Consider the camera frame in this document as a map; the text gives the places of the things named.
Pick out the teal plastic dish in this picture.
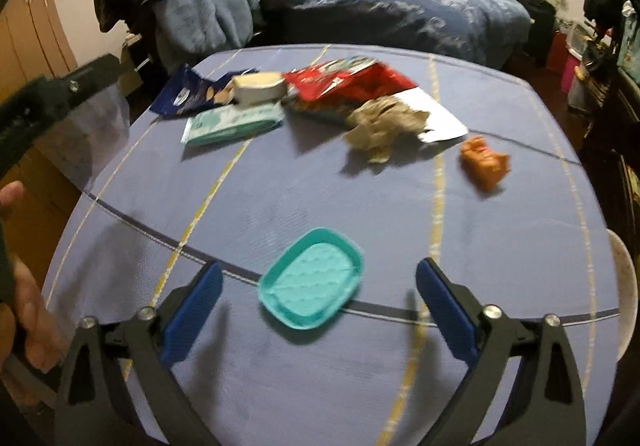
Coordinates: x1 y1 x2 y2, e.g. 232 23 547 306
257 227 364 331

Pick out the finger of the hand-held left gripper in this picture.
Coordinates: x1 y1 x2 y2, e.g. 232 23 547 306
0 54 121 177

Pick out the wooden wardrobe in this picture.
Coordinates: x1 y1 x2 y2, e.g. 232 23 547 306
0 0 81 92

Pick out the red snack bag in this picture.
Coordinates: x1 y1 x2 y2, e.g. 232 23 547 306
282 55 420 119

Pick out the crumpled brown paper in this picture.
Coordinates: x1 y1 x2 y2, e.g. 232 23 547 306
344 95 433 164

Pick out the person's left hand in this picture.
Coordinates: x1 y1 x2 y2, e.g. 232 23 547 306
0 180 67 373

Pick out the orange wrapper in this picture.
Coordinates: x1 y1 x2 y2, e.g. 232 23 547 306
459 135 512 192

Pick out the white green wet wipes pack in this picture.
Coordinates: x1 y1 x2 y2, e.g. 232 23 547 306
180 102 286 148

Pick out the pink box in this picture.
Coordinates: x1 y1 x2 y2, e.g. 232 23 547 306
560 54 582 94

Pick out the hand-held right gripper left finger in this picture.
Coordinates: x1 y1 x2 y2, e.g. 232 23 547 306
54 260 224 446

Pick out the light blue blanket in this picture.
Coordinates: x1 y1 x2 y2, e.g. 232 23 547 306
152 0 263 74

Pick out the white waste bin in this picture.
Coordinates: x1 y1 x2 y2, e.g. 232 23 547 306
607 230 638 362

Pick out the beige block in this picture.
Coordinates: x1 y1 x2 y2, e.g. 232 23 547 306
232 70 288 107

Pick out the silver foil wrapper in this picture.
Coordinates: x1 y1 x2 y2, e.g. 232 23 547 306
395 87 469 144

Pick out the bed with blue duvet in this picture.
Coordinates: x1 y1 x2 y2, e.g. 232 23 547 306
197 0 532 67

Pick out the dark blue snack bag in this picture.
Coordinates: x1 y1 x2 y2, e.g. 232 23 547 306
150 64 238 119

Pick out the dark wooden cabinet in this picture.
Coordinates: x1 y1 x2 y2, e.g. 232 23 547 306
582 66 640 277

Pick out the black suitcase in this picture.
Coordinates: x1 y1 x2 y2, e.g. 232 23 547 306
517 0 557 67

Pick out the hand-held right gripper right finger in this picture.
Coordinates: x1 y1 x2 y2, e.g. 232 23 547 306
415 257 587 446

